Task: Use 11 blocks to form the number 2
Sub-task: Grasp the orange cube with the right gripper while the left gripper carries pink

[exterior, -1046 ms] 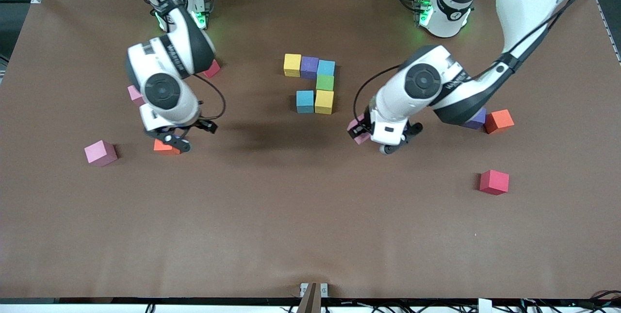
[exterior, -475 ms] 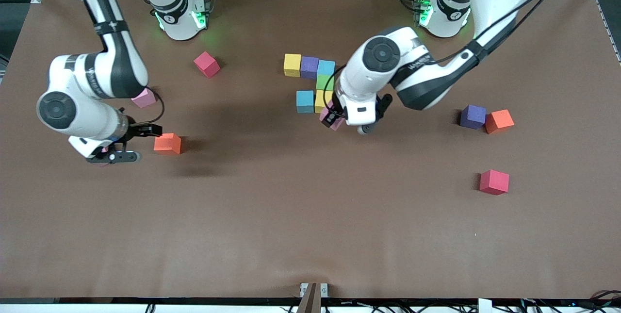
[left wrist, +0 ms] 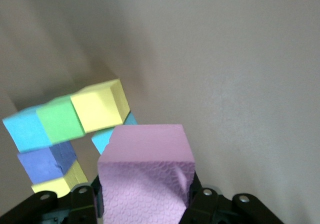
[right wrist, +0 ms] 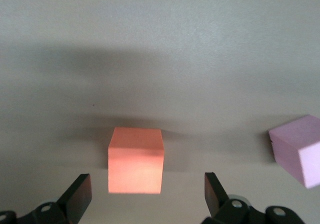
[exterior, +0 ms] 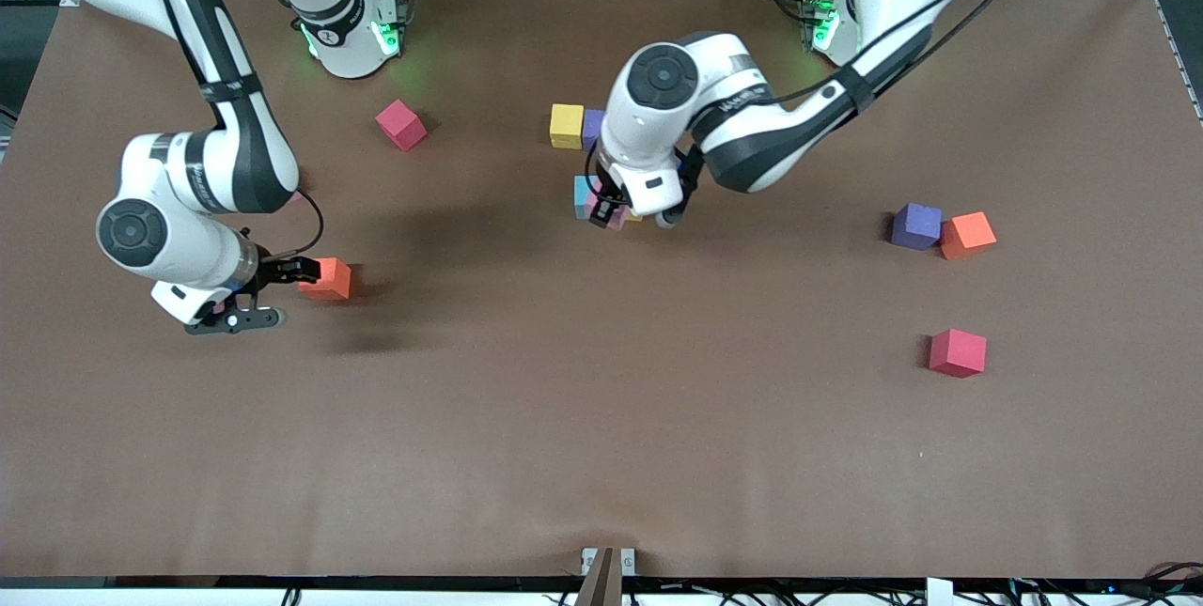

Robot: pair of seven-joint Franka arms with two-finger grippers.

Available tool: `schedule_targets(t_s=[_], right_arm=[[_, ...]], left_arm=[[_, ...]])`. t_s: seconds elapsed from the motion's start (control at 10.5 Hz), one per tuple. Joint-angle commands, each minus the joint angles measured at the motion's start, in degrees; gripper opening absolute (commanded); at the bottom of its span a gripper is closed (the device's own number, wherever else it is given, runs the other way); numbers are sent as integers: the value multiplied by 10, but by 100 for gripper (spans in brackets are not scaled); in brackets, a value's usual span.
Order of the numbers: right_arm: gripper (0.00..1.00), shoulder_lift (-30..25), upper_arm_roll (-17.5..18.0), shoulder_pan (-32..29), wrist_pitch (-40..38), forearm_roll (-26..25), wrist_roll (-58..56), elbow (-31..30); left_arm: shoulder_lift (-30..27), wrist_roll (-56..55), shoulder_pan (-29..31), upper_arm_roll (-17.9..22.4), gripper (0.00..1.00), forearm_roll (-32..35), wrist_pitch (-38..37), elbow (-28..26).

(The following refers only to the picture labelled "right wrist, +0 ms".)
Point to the orange foam cube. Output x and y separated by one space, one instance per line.
136 164

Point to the pink foam cube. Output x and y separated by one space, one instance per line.
297 149

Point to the brown table mat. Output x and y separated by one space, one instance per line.
150 34

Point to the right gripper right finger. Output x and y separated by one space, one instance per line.
215 199

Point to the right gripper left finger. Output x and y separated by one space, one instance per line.
75 199

